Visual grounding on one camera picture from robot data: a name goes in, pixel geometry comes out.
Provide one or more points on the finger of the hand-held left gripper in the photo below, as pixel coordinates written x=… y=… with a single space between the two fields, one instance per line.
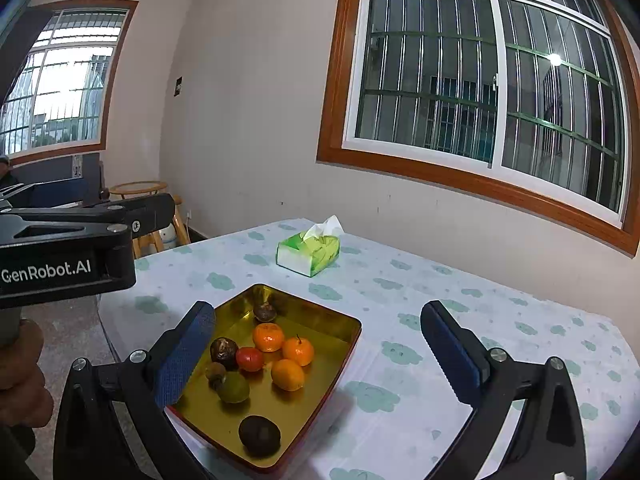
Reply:
x=75 y=220

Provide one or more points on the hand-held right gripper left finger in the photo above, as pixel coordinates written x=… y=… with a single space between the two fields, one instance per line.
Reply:
x=185 y=355

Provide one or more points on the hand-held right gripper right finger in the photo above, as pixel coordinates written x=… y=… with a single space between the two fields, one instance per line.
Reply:
x=450 y=355

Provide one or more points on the small brown round fruit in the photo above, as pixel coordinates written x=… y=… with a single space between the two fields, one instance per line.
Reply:
x=215 y=371

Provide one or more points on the dark wrinkled passion fruit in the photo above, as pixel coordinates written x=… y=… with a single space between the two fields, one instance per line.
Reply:
x=224 y=351
x=265 y=312

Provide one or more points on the green tomato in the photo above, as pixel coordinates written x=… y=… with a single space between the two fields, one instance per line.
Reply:
x=233 y=388

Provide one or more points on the red tomato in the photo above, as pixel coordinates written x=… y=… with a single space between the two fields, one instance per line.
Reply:
x=249 y=359

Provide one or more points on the smooth oval orange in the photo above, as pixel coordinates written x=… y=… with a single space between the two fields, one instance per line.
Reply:
x=287 y=374

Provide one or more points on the red tin tray gold inside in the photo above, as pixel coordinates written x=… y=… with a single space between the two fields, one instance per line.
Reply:
x=320 y=375

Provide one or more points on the person's left hand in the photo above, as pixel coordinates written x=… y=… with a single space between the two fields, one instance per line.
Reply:
x=22 y=380

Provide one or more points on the white tablecloth green cloud print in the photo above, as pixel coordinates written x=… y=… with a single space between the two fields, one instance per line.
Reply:
x=425 y=310

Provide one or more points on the dark blue cabinet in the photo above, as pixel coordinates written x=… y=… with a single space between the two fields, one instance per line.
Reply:
x=50 y=175

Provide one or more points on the round wooden stool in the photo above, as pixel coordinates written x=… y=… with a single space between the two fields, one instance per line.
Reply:
x=140 y=190

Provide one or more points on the small mandarin orange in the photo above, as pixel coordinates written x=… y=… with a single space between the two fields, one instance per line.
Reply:
x=268 y=337

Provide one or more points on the white plastic container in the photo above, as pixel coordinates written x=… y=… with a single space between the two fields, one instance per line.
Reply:
x=167 y=236

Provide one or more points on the large dark round fruit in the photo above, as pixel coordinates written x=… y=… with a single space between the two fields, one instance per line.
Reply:
x=259 y=435

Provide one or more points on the mandarin orange with stem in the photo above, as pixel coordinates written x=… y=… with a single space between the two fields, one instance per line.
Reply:
x=298 y=351

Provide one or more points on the small wooden framed window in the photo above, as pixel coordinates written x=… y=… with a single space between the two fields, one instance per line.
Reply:
x=55 y=85

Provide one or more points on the green tissue box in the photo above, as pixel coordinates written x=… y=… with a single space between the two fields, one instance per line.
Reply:
x=310 y=252

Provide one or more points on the large wooden framed barred window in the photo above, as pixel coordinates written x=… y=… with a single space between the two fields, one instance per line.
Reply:
x=475 y=85

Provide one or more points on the dark wall plate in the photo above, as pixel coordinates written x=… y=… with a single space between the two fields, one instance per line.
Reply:
x=177 y=86

